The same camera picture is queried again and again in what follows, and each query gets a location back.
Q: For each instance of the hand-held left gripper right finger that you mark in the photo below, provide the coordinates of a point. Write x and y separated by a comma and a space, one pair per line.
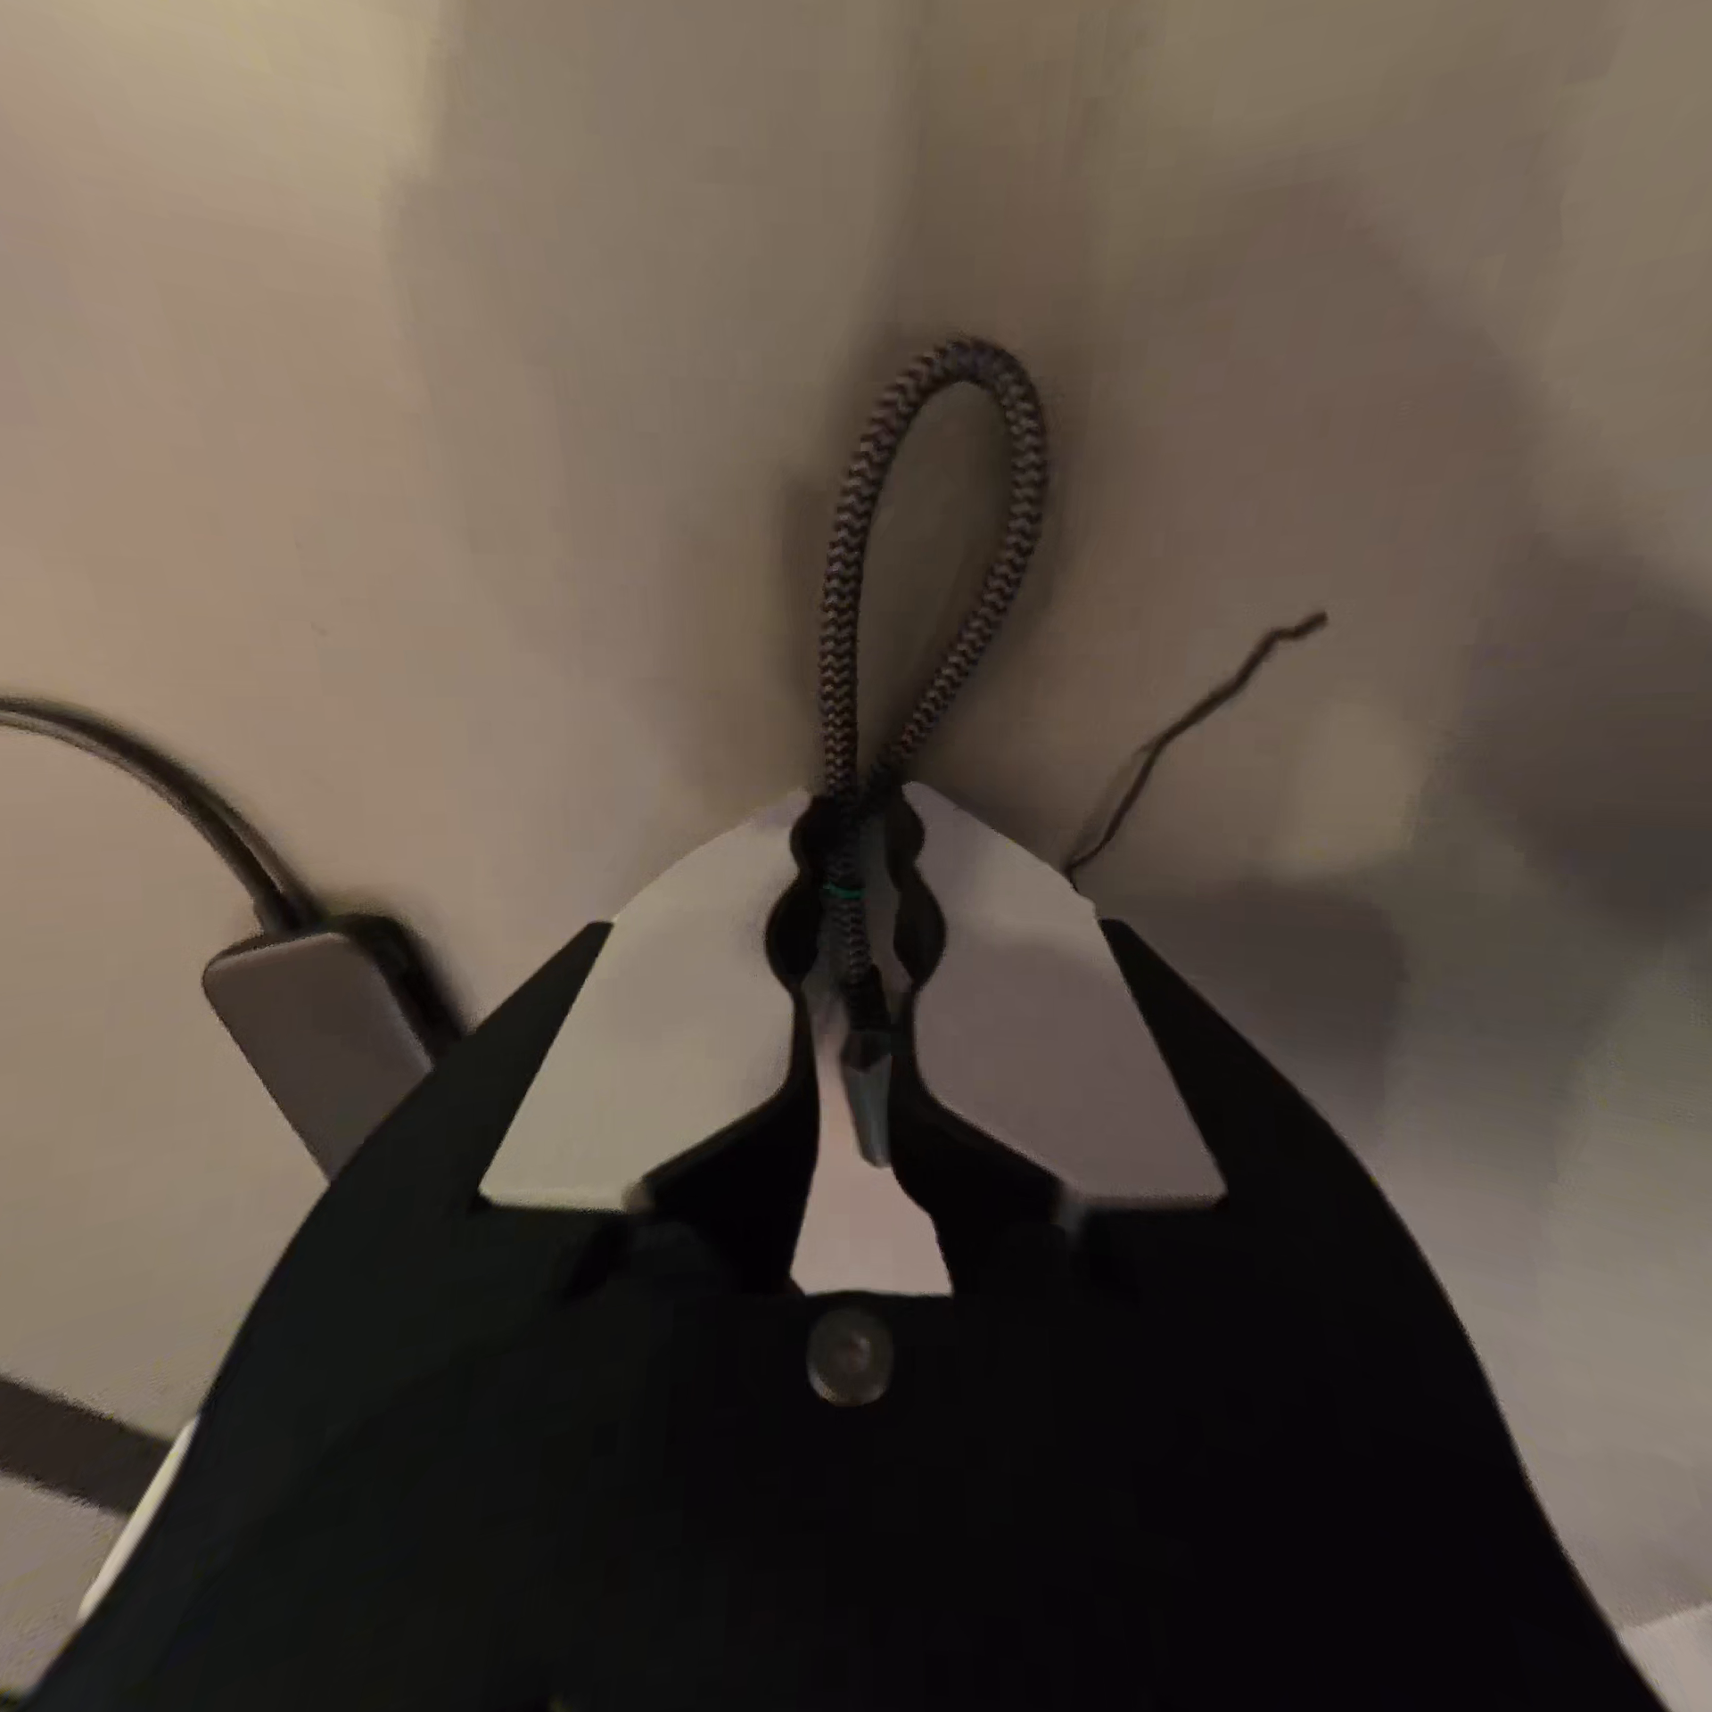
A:
1058, 1044

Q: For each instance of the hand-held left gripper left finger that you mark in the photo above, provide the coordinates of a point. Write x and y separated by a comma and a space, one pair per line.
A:
657, 1044

